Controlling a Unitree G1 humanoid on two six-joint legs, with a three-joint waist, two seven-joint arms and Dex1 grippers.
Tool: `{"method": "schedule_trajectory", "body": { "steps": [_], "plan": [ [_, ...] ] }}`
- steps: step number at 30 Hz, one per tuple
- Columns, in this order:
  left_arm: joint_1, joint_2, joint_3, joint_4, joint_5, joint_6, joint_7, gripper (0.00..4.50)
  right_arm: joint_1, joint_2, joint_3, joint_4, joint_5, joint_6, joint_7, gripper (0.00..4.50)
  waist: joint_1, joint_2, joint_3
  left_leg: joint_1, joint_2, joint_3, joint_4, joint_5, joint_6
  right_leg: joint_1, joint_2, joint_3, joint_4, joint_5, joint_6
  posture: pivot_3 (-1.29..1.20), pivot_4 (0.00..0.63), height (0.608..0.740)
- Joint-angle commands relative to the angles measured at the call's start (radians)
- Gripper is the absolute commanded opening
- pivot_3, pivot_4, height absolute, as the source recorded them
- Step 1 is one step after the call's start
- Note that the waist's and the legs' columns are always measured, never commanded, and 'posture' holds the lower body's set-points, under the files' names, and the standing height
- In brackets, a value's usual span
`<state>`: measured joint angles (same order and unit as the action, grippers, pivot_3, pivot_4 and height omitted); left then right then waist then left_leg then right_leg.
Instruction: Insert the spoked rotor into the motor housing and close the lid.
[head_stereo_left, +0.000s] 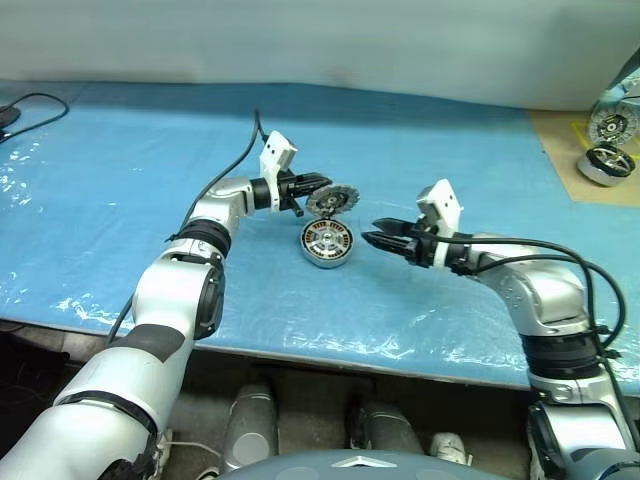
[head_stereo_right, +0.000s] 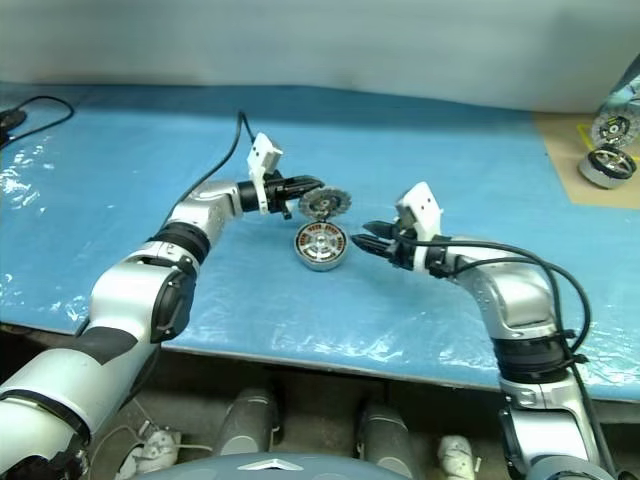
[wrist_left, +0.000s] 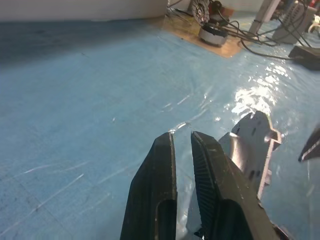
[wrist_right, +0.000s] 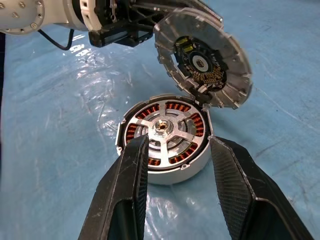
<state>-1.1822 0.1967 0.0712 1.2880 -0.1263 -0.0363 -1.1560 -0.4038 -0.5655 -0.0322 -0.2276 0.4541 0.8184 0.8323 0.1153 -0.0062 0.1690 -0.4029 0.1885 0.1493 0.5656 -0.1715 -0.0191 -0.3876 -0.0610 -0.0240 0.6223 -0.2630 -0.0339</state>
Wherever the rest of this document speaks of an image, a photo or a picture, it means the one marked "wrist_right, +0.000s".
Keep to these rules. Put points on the black rotor silver spokes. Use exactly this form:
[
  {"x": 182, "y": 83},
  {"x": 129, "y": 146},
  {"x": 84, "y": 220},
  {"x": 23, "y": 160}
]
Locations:
[{"x": 162, "y": 112}]

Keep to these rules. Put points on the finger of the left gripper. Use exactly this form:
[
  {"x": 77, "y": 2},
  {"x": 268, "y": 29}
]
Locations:
[{"x": 200, "y": 6}]

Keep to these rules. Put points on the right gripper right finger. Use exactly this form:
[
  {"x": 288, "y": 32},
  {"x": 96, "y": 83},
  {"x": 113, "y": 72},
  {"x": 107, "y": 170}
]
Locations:
[{"x": 250, "y": 195}]

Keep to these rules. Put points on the silver motor rotor disc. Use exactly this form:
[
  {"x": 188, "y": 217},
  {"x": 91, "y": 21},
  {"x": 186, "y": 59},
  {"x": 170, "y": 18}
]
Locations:
[{"x": 235, "y": 75}]

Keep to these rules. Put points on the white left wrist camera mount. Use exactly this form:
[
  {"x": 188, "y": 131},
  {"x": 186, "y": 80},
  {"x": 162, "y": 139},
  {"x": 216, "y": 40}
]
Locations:
[{"x": 91, "y": 17}]

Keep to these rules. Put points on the silver motor base copper windings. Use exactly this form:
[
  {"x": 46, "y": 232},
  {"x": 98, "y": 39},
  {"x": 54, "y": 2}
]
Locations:
[{"x": 175, "y": 177}]

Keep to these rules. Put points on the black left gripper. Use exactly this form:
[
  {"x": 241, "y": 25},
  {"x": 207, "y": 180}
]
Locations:
[{"x": 117, "y": 32}]

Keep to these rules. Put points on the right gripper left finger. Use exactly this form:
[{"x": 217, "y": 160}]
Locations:
[{"x": 120, "y": 187}]

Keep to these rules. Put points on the blue plastic table sheet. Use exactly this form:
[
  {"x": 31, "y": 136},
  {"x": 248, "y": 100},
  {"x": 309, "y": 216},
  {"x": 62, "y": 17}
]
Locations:
[{"x": 50, "y": 125}]

